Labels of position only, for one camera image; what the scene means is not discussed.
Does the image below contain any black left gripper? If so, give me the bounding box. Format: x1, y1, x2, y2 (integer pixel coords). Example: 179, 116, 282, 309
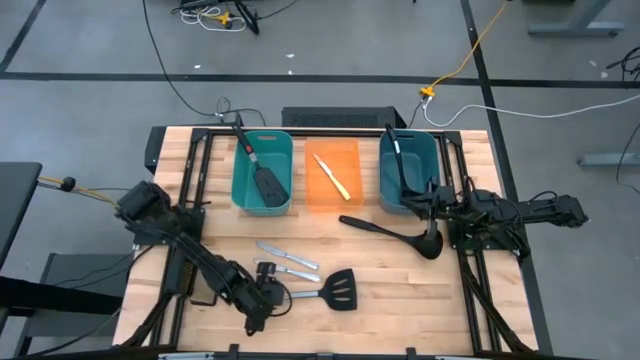
244, 262, 287, 336

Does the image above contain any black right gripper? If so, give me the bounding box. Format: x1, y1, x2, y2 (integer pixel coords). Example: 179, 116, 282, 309
400, 180, 460, 242

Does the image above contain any silver butter knife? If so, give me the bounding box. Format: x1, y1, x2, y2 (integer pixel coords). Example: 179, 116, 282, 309
253, 258, 322, 284
255, 240, 320, 271

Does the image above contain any black plastic ladle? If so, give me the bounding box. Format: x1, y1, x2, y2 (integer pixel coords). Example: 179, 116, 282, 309
338, 214, 445, 261

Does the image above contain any black ladle with white mark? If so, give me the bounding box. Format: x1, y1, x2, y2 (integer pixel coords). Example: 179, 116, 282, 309
384, 123, 431, 201

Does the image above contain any black spatula steel handle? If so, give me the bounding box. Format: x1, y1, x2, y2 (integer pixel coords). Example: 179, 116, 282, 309
288, 268, 359, 312

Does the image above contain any yellowish table knife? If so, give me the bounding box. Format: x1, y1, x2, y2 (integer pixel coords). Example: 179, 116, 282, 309
312, 152, 352, 202

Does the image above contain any black spatula red-marked handle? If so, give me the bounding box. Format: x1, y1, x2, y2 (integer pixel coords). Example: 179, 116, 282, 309
230, 124, 290, 208

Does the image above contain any dark blue plastic bin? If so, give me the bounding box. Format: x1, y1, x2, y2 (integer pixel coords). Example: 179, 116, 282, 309
378, 129, 441, 215

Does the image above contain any steel box grater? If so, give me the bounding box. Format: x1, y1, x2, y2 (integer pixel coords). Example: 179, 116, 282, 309
174, 252, 224, 307

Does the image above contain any orange translucent plastic bin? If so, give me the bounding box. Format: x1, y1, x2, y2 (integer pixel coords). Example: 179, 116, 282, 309
304, 137, 364, 211

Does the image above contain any green plastic bin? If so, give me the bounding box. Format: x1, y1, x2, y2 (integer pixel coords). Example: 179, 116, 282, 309
230, 130, 294, 217

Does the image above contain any black computer case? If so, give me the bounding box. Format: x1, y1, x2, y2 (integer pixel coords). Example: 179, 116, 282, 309
280, 105, 408, 129

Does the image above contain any black controller box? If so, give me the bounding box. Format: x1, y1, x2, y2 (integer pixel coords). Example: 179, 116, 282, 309
143, 125, 167, 175

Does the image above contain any grey desk foot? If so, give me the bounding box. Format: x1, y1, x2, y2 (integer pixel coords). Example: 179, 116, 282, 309
578, 151, 640, 168
527, 0, 626, 37

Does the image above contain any black flat panel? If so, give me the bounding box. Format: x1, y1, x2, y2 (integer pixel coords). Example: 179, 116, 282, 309
0, 276, 125, 317

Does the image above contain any black stand leg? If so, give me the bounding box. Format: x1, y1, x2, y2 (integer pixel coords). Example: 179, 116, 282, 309
232, 0, 261, 36

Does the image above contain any black desk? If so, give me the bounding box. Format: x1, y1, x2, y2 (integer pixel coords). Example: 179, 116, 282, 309
0, 161, 44, 269

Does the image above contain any black aluminium rig frame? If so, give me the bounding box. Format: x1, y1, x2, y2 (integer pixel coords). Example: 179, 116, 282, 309
113, 125, 541, 357

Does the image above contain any yellow extension cable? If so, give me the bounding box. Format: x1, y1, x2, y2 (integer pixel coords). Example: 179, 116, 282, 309
418, 0, 512, 98

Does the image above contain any white floor cable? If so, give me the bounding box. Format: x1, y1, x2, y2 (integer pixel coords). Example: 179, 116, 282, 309
422, 92, 640, 128

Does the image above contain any yellow cord with black ball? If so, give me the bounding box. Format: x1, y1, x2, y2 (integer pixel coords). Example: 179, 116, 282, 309
37, 174, 121, 207

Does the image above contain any black cable tangle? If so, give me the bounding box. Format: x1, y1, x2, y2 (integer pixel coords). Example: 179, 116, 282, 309
604, 45, 640, 81

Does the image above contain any white cable bundle yellow plug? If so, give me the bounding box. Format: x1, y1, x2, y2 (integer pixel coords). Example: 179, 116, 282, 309
178, 5, 247, 33

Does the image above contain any black floor cable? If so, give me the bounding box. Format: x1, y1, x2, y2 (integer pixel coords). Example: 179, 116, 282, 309
141, 0, 267, 127

